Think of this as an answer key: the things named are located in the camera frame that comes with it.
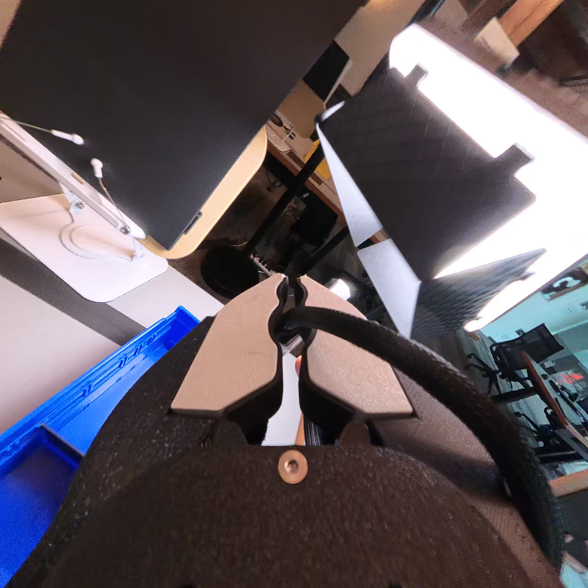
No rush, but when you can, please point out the blue storage bin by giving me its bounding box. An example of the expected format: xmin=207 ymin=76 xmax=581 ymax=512
xmin=0 ymin=305 xmax=201 ymax=586

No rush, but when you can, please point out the black braided cable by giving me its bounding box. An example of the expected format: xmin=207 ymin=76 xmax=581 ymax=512
xmin=281 ymin=307 xmax=567 ymax=570

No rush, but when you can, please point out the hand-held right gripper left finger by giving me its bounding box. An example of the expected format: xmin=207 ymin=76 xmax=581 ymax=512
xmin=170 ymin=273 xmax=284 ymax=419

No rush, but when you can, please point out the black tilted panel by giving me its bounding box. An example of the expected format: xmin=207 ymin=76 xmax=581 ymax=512
xmin=302 ymin=43 xmax=353 ymax=99

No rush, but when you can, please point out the thin white tipped wire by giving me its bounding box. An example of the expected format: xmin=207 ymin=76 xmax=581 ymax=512
xmin=0 ymin=117 xmax=85 ymax=146
xmin=90 ymin=158 xmax=128 ymax=227

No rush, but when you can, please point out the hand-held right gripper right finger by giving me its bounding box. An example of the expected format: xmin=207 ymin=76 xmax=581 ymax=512
xmin=296 ymin=275 xmax=415 ymax=422

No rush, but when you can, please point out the wooden table with black legs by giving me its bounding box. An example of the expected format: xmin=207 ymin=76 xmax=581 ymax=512
xmin=266 ymin=133 xmax=389 ymax=244

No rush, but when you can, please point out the bright studio light panel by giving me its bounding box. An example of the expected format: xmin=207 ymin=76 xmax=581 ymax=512
xmin=315 ymin=23 xmax=588 ymax=341

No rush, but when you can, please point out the white metal stand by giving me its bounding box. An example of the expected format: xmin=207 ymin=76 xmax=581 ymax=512
xmin=0 ymin=110 xmax=169 ymax=304

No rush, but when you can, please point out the wooden office desk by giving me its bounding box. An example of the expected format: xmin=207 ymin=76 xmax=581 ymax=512
xmin=521 ymin=351 xmax=588 ymax=460

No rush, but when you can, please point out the yellow plastic bin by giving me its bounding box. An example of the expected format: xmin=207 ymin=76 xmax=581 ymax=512
xmin=304 ymin=140 xmax=332 ymax=181

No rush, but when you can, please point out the black light stand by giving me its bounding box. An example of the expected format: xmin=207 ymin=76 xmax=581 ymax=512
xmin=201 ymin=146 xmax=328 ymax=300

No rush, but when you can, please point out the beige cardboard stand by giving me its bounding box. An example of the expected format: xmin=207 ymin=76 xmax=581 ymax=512
xmin=276 ymin=80 xmax=324 ymax=139

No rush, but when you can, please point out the black office chair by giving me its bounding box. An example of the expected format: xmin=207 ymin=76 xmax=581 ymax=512
xmin=466 ymin=324 xmax=566 ymax=400

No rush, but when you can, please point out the black board with wooden edge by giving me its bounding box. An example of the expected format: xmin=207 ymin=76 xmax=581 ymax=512
xmin=0 ymin=0 xmax=370 ymax=260

